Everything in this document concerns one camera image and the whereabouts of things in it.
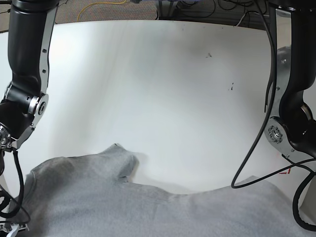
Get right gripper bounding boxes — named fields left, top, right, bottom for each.
left=0, top=221, right=29, bottom=237

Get grey t-shirt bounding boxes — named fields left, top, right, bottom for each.
left=12, top=145, right=315, bottom=237

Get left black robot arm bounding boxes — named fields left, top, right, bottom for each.
left=264, top=0, right=316, bottom=162

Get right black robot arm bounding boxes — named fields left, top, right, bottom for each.
left=0, top=0, right=59, bottom=237

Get red tape rectangle marking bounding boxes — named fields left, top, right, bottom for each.
left=279, top=168, right=291, bottom=174

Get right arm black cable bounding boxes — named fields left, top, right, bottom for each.
left=0, top=149, right=32, bottom=225

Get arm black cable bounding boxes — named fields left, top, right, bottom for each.
left=231, top=0, right=316, bottom=232
left=0, top=149, right=32, bottom=225

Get yellow cable on floor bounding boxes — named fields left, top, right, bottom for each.
left=77, top=0, right=128, bottom=23

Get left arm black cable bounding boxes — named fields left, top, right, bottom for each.
left=231, top=0, right=316, bottom=232

